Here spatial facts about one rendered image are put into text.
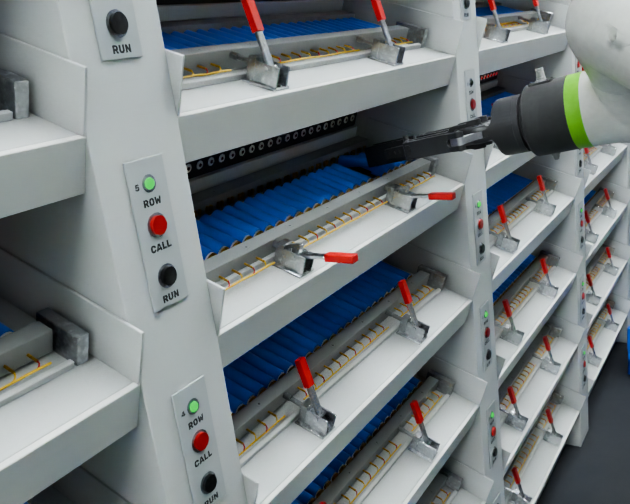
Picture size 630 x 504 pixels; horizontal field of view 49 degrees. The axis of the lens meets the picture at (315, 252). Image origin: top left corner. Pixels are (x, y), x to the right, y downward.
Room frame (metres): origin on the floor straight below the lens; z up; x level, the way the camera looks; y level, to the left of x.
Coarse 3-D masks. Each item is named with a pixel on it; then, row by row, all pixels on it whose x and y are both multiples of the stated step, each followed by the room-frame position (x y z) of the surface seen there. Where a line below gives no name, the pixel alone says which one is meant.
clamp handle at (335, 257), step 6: (300, 246) 0.72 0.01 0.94; (300, 252) 0.72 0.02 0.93; (306, 252) 0.72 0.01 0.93; (330, 252) 0.70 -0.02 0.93; (336, 252) 0.70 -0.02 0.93; (312, 258) 0.71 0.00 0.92; (318, 258) 0.70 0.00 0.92; (324, 258) 0.70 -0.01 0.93; (330, 258) 0.69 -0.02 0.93; (336, 258) 0.69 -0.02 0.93; (342, 258) 0.68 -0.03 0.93; (348, 258) 0.68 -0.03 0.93; (354, 258) 0.68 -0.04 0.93
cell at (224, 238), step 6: (198, 222) 0.76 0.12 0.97; (198, 228) 0.75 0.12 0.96; (204, 228) 0.75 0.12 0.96; (210, 228) 0.75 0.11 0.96; (204, 234) 0.75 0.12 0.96; (210, 234) 0.74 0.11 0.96; (216, 234) 0.74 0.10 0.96; (222, 234) 0.74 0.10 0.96; (222, 240) 0.73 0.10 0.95; (228, 240) 0.73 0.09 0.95; (234, 240) 0.73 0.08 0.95; (228, 246) 0.73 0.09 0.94
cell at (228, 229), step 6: (204, 216) 0.78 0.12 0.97; (210, 216) 0.78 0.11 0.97; (204, 222) 0.77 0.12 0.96; (210, 222) 0.77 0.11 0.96; (216, 222) 0.77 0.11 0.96; (222, 222) 0.77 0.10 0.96; (216, 228) 0.76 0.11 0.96; (222, 228) 0.76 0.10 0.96; (228, 228) 0.76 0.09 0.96; (234, 228) 0.76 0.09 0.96; (228, 234) 0.75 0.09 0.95; (234, 234) 0.75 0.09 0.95; (240, 234) 0.75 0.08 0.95; (246, 234) 0.75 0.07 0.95; (240, 240) 0.74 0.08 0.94
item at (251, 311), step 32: (352, 128) 1.14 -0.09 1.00; (384, 128) 1.15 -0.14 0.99; (256, 160) 0.92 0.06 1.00; (448, 160) 1.09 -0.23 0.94; (192, 192) 0.83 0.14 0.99; (416, 192) 1.01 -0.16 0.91; (352, 224) 0.86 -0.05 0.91; (384, 224) 0.88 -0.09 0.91; (416, 224) 0.95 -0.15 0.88; (384, 256) 0.88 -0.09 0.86; (224, 288) 0.58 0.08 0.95; (256, 288) 0.68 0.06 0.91; (288, 288) 0.68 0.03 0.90; (320, 288) 0.74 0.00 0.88; (224, 320) 0.61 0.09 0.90; (256, 320) 0.64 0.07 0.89; (288, 320) 0.69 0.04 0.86; (224, 352) 0.60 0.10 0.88
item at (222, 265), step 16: (416, 160) 1.08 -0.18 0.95; (384, 176) 0.99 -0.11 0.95; (400, 176) 1.00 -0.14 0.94; (416, 176) 1.05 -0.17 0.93; (432, 176) 1.06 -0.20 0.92; (352, 192) 0.91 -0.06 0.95; (368, 192) 0.92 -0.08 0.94; (384, 192) 0.96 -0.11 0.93; (320, 208) 0.84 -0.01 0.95; (336, 208) 0.85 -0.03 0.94; (352, 208) 0.88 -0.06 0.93; (288, 224) 0.78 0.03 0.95; (304, 224) 0.79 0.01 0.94; (320, 224) 0.82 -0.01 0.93; (256, 240) 0.73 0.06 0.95; (272, 240) 0.74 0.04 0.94; (224, 256) 0.68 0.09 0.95; (240, 256) 0.69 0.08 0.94; (256, 256) 0.72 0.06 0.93; (208, 272) 0.65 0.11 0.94; (224, 272) 0.67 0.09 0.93; (256, 272) 0.69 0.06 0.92
